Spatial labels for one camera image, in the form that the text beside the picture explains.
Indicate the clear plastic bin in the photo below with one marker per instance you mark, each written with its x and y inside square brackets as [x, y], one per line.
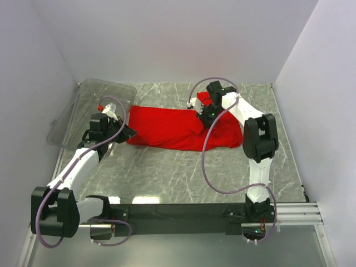
[68, 129]

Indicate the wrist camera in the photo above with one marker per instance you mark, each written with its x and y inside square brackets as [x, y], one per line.
[194, 103]
[109, 110]

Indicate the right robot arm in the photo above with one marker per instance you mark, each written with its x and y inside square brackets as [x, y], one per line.
[260, 143]

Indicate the black base beam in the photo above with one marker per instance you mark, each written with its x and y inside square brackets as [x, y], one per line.
[148, 219]

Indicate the red t shirt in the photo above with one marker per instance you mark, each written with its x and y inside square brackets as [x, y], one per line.
[178, 129]

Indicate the aluminium rail frame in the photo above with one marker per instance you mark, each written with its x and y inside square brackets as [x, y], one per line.
[299, 240]

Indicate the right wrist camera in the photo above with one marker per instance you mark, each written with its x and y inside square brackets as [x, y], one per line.
[194, 103]

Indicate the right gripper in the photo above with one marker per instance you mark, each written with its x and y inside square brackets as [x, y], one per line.
[206, 122]

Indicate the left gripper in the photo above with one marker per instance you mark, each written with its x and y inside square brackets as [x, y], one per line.
[126, 132]

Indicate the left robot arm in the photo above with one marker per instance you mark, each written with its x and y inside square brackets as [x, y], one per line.
[55, 210]

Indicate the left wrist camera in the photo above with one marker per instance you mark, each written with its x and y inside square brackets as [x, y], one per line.
[109, 110]

